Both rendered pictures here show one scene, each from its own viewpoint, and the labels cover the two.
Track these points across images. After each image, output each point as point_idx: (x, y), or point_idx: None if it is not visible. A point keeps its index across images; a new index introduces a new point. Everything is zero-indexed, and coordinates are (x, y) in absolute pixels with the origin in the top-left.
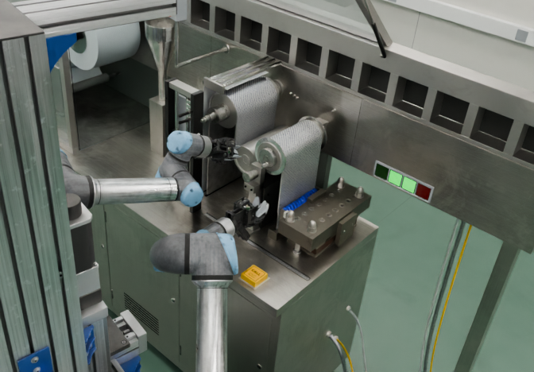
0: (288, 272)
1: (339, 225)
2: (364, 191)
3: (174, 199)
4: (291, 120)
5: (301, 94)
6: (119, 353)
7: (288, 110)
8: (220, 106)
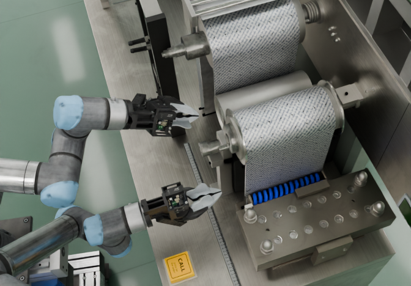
0: (225, 277)
1: (316, 250)
2: (389, 205)
3: (33, 194)
4: (326, 63)
5: (341, 38)
6: (30, 276)
7: (325, 49)
8: (195, 39)
